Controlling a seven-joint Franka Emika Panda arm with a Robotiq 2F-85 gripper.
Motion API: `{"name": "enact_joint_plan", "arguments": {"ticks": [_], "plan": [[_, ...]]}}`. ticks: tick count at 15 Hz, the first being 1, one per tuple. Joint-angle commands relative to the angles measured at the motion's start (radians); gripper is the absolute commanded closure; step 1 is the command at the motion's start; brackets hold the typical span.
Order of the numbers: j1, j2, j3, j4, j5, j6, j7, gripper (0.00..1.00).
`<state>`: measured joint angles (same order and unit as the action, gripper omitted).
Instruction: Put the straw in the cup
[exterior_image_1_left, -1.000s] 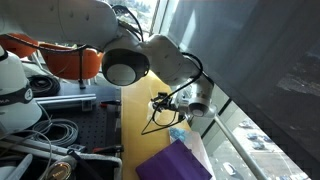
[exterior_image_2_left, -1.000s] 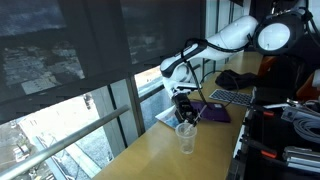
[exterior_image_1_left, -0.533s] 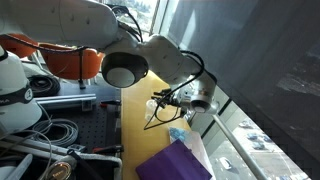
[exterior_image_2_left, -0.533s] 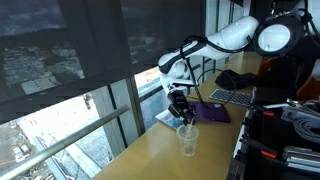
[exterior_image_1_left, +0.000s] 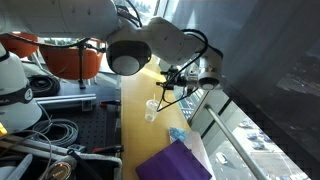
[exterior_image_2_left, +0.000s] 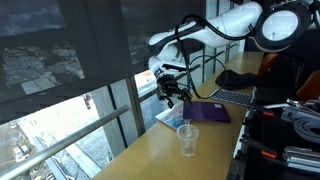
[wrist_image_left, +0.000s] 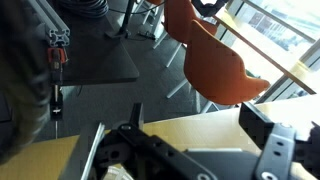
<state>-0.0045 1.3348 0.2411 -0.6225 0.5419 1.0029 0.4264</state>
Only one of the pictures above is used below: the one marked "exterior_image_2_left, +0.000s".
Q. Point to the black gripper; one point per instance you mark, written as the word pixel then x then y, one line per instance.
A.
pixel 168 86

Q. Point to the thin clear straw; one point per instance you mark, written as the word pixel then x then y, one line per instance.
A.
pixel 189 127

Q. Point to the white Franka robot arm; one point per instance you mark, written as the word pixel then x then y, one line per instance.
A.
pixel 230 23

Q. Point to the clear plastic cup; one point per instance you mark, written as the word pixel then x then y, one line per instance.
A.
pixel 187 141

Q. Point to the blue printed magazine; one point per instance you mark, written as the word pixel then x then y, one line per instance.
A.
pixel 170 117

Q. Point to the purple folder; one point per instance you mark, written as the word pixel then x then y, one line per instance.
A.
pixel 206 111

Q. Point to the black keyboard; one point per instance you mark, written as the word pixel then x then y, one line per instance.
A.
pixel 233 97

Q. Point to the black cloth bundle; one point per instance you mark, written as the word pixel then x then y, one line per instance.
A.
pixel 236 80

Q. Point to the dark roller blind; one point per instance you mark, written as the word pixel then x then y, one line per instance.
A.
pixel 50 50
pixel 140 20

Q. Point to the orange chair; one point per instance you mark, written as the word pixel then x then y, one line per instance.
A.
pixel 310 88
pixel 266 61

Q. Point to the aluminium extrusion bar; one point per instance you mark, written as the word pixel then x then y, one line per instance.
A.
pixel 301 160

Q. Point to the grey metal bracket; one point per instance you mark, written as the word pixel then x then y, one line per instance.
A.
pixel 293 111

